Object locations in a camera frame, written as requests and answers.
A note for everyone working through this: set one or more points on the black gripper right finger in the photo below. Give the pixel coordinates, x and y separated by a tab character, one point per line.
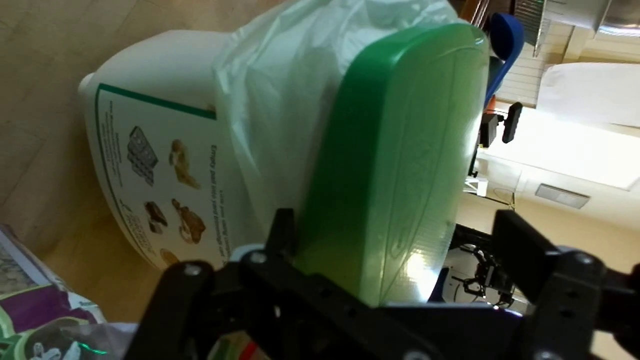
573	301

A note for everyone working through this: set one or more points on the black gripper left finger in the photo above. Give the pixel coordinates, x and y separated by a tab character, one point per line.
220	312

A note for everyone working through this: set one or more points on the green food pack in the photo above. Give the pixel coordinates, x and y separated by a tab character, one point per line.
41	312

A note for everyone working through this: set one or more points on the green bin lid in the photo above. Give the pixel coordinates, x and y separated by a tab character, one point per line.
386	167

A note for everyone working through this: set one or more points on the white bin with picture label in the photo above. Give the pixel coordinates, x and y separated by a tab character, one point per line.
153	121

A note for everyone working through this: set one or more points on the translucent plastic bin liner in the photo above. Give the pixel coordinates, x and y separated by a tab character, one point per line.
281	86

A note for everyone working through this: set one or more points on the blue padded object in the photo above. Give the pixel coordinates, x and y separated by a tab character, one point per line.
509	40

